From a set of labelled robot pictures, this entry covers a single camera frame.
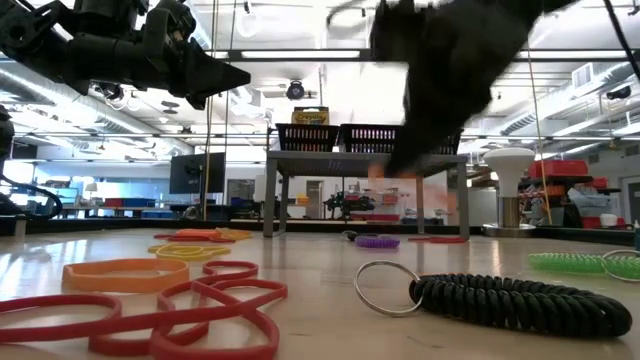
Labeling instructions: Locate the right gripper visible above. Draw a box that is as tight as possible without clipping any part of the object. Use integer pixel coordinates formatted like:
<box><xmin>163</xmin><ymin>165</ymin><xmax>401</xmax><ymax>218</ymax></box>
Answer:
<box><xmin>369</xmin><ymin>0</ymin><xmax>579</xmax><ymax>177</ymax></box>

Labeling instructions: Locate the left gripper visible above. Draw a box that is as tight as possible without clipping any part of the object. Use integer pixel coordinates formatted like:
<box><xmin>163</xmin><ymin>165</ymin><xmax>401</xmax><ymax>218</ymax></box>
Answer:
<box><xmin>114</xmin><ymin>34</ymin><xmax>252</xmax><ymax>112</ymax></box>

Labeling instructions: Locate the yellow green crayon box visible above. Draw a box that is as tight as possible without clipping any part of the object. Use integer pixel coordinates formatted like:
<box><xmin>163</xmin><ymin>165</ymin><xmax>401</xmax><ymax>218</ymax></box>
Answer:
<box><xmin>290</xmin><ymin>105</ymin><xmax>331</xmax><ymax>126</ymax></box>

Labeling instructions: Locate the green coil wristband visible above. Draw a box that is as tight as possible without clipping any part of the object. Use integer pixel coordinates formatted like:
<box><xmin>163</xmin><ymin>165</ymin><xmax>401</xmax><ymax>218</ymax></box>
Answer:
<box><xmin>525</xmin><ymin>249</ymin><xmax>640</xmax><ymax>283</ymax></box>

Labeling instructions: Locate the black coil wristband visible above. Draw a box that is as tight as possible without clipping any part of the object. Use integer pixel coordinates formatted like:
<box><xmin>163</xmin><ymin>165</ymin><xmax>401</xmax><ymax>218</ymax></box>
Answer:
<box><xmin>342</xmin><ymin>229</ymin><xmax>381</xmax><ymax>242</ymax></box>
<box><xmin>353</xmin><ymin>259</ymin><xmax>634</xmax><ymax>340</ymax></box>

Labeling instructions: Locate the long red rubber band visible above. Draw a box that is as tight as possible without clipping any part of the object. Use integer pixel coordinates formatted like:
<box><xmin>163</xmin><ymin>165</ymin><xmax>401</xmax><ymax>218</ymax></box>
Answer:
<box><xmin>152</xmin><ymin>232</ymin><xmax>237</xmax><ymax>245</ymax></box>

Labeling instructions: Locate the yellow rubber band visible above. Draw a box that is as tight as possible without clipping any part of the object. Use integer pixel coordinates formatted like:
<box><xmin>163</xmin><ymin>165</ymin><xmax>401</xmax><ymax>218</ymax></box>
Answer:
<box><xmin>147</xmin><ymin>242</ymin><xmax>233</xmax><ymax>262</ymax></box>

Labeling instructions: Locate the black computer monitor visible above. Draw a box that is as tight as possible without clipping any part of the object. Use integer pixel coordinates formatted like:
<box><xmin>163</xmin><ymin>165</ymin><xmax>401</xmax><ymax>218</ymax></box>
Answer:
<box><xmin>168</xmin><ymin>152</ymin><xmax>227</xmax><ymax>196</ymax></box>

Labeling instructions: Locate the black rig-mounted device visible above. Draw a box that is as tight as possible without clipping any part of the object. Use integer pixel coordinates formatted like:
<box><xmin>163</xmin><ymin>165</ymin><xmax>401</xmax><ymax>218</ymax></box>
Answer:
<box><xmin>97</xmin><ymin>82</ymin><xmax>126</xmax><ymax>104</ymax></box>

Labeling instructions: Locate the small black background robot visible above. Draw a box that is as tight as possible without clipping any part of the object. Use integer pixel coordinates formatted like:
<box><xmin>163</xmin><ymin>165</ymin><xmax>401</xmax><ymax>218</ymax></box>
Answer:
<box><xmin>323</xmin><ymin>191</ymin><xmax>376</xmax><ymax>220</ymax></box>

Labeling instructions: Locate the grey metal table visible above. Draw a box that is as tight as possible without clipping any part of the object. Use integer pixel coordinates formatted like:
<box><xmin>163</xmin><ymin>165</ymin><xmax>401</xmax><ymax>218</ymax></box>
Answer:
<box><xmin>263</xmin><ymin>150</ymin><xmax>471</xmax><ymax>240</ymax></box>

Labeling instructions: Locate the purple coil wristband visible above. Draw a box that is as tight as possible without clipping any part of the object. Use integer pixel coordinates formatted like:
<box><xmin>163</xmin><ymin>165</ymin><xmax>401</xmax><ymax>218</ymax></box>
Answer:
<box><xmin>353</xmin><ymin>234</ymin><xmax>402</xmax><ymax>250</ymax></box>

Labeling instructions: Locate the orange coil wristband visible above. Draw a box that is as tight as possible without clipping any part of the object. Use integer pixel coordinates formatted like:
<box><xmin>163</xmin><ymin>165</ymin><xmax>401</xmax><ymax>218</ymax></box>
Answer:
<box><xmin>175</xmin><ymin>228</ymin><xmax>223</xmax><ymax>241</ymax></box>

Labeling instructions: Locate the thin dark hanging cable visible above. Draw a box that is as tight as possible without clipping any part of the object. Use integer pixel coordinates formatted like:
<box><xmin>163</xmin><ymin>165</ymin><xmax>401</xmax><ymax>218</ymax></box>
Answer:
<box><xmin>223</xmin><ymin>0</ymin><xmax>238</xmax><ymax>154</ymax></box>

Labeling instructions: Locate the white hanging ring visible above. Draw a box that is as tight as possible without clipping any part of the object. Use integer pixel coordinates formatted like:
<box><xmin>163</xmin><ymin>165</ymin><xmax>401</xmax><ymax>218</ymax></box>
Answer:
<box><xmin>234</xmin><ymin>9</ymin><xmax>263</xmax><ymax>39</ymax></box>

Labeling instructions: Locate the olive hanging cable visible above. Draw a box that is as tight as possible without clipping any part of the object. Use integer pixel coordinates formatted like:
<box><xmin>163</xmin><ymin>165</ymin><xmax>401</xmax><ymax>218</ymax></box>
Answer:
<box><xmin>202</xmin><ymin>0</ymin><xmax>220</xmax><ymax>221</ymax></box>

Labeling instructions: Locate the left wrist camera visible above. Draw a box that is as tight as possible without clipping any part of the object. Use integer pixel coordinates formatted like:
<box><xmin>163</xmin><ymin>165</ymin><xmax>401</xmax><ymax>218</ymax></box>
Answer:
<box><xmin>142</xmin><ymin>0</ymin><xmax>197</xmax><ymax>51</ymax></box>

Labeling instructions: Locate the black round overhead camera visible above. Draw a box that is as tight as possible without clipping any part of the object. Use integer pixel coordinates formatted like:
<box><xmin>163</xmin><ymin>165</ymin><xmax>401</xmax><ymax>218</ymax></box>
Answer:
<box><xmin>284</xmin><ymin>78</ymin><xmax>307</xmax><ymax>102</ymax></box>

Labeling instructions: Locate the yellow hanging cable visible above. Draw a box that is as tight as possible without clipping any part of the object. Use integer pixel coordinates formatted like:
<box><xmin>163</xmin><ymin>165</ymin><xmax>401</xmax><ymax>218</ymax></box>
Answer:
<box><xmin>524</xmin><ymin>44</ymin><xmax>554</xmax><ymax>226</ymax></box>

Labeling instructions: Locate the black looped cable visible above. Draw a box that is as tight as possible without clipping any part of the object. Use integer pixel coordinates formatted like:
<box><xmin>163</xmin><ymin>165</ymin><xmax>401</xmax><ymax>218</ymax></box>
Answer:
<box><xmin>0</xmin><ymin>169</ymin><xmax>64</xmax><ymax>221</ymax></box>

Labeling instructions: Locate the black hanging cable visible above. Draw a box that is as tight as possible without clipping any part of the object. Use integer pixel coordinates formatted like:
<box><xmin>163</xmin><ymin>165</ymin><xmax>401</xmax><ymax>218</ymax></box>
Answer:
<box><xmin>601</xmin><ymin>0</ymin><xmax>640</xmax><ymax>84</ymax></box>

